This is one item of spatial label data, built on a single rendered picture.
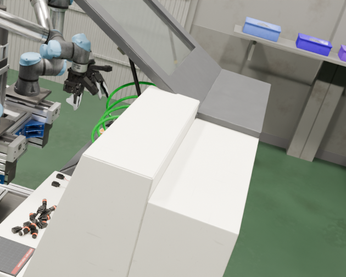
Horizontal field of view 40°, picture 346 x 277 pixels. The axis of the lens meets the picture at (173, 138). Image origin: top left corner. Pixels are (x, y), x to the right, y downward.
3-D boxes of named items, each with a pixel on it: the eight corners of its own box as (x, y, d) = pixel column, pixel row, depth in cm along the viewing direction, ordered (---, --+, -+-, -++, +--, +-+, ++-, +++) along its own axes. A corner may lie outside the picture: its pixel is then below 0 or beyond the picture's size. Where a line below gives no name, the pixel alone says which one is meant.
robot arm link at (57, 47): (45, 50, 228) (67, 52, 233) (49, 59, 220) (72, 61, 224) (46, 34, 225) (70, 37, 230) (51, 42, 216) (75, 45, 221)
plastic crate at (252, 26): (276, 37, 489) (280, 26, 484) (277, 42, 466) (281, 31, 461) (242, 27, 490) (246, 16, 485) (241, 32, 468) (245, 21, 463)
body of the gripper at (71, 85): (68, 87, 241) (72, 65, 236) (84, 92, 240) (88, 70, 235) (62, 92, 235) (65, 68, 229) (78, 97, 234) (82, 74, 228)
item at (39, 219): (38, 203, 205) (39, 192, 203) (61, 211, 204) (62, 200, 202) (9, 232, 185) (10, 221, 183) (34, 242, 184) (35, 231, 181)
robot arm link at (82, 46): (72, 35, 226) (89, 38, 230) (68, 57, 231) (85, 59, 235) (76, 42, 220) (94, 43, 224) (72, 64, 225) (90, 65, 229)
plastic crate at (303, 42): (325, 51, 486) (329, 41, 481) (328, 57, 465) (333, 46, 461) (294, 42, 487) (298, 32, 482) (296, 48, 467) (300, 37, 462)
